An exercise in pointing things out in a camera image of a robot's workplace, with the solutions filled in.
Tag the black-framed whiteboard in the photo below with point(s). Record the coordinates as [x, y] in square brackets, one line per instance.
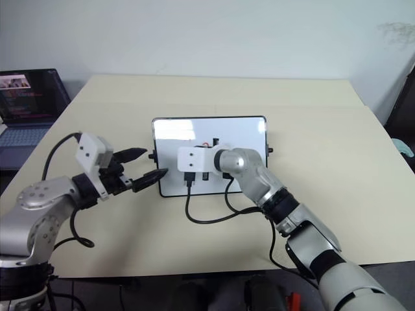
[227, 129]

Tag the small red clip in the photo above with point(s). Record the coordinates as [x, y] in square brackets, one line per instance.
[293, 297]

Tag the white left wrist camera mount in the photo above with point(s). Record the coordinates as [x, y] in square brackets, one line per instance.
[89, 152]

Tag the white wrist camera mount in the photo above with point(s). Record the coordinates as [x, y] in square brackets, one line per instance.
[89, 152]
[194, 160]

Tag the dark chair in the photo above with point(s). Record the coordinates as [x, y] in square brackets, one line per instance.
[403, 97]

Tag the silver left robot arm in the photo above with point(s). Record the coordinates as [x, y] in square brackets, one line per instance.
[35, 207]

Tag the teal cloth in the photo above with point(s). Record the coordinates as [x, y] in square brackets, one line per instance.
[402, 147]

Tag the open dark laptop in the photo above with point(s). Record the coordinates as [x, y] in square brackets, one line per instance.
[22, 107]

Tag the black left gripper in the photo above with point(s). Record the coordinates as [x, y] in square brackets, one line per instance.
[111, 176]

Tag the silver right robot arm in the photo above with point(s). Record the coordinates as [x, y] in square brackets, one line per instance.
[291, 214]

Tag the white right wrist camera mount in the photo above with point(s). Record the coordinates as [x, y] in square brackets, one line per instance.
[194, 160]

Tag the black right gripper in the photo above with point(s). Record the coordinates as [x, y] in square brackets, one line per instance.
[202, 146]

